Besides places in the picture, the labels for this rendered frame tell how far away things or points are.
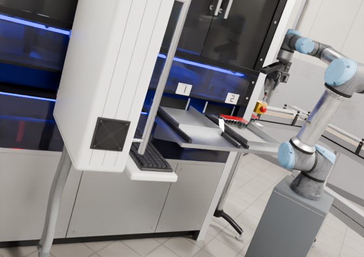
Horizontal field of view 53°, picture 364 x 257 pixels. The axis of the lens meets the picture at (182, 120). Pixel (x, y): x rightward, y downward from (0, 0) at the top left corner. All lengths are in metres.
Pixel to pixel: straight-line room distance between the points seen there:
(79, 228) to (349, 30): 3.54
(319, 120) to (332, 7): 3.10
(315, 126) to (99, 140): 0.89
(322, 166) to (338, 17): 3.02
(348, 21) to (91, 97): 3.72
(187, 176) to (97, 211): 0.57
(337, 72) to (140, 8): 0.80
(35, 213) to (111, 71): 1.06
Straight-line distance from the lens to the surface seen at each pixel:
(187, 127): 1.74
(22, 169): 1.88
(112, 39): 1.15
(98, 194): 2.05
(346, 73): 1.53
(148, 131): 1.30
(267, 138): 2.10
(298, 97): 4.60
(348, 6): 4.60
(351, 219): 2.73
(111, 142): 1.26
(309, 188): 1.79
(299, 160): 1.68
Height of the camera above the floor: 1.40
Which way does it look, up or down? 16 degrees down
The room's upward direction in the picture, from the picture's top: 18 degrees clockwise
